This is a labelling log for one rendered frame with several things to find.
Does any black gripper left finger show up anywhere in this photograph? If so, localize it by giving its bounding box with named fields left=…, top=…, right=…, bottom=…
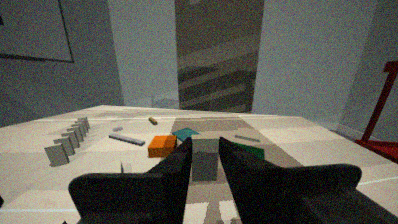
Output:
left=68, top=137, right=192, bottom=224

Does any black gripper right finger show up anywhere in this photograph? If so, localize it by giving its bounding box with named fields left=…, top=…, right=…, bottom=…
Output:
left=219, top=137, right=362, bottom=224

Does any teal flat rectangular block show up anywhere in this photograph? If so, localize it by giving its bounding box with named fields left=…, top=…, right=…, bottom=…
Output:
left=172, top=127, right=201, bottom=142

